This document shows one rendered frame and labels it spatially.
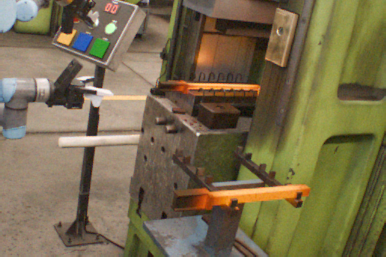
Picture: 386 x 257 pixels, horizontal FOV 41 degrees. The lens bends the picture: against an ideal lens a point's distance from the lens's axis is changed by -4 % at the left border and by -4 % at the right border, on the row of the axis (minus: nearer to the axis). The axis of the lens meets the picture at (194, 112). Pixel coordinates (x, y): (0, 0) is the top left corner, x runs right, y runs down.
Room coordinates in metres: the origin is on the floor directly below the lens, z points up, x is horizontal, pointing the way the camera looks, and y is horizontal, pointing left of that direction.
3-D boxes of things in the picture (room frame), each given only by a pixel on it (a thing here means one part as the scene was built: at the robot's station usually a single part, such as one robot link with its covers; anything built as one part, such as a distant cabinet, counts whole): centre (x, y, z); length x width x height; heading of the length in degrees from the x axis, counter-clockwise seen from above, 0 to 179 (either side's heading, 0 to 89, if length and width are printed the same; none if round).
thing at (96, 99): (1.59, 0.31, 0.98); 0.09 x 0.03 x 0.06; 89
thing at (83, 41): (2.17, 0.52, 1.01); 0.07 x 0.05 x 0.07; 60
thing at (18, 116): (1.50, 0.56, 0.88); 0.11 x 0.08 x 0.11; 63
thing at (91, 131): (2.27, 0.45, 0.54); 0.04 x 0.04 x 1.08; 35
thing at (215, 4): (1.98, -0.11, 1.32); 0.42 x 0.20 x 0.10; 125
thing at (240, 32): (1.99, -0.15, 1.24); 0.30 x 0.07 x 0.06; 125
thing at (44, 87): (1.54, 0.48, 0.98); 0.08 x 0.05 x 0.08; 35
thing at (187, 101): (1.98, -0.11, 0.96); 0.42 x 0.20 x 0.09; 125
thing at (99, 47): (2.12, 0.43, 1.01); 0.07 x 0.05 x 0.07; 60
